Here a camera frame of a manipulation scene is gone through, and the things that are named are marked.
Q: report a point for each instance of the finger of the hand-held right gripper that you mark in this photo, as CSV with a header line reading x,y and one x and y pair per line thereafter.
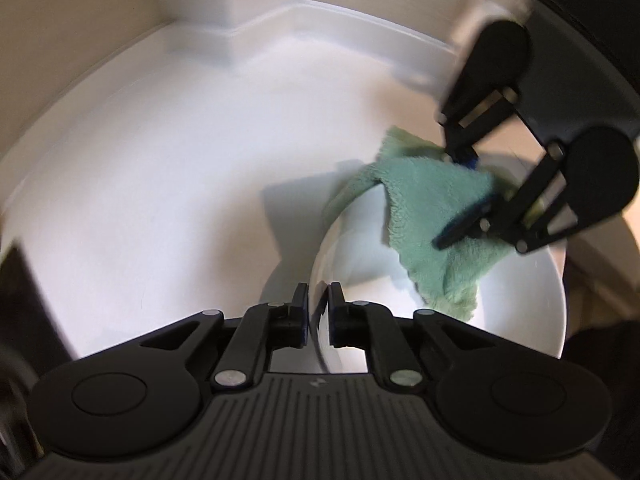
x,y
460,230
457,135

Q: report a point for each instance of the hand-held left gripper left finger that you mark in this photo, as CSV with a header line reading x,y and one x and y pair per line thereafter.
x,y
303,317

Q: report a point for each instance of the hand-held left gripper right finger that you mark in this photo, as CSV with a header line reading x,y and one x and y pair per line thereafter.
x,y
332,320

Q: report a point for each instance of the green microfiber cloth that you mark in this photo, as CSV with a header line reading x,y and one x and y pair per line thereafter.
x,y
430,195

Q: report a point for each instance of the white ceramic bowl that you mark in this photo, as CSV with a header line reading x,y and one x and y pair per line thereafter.
x,y
360,260

